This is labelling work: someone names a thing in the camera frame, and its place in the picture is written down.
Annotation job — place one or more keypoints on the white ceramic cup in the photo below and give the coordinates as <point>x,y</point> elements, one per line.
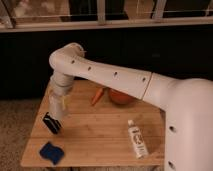
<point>56,106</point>

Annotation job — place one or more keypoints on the white tube bottle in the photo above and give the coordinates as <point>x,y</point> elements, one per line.
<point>137,140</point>

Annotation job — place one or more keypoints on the orange carrot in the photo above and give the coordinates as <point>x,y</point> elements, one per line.
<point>97,96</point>

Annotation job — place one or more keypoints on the orange bowl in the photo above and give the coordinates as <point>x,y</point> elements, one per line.
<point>119,97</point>

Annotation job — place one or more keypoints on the dark cabinet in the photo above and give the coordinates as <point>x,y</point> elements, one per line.
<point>176,51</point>

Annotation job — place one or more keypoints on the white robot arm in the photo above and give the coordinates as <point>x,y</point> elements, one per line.
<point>187,103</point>

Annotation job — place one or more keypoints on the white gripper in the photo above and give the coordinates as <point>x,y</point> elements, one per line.
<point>61,84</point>

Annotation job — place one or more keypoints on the blue sponge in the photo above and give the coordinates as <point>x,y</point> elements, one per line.
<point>52,153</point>

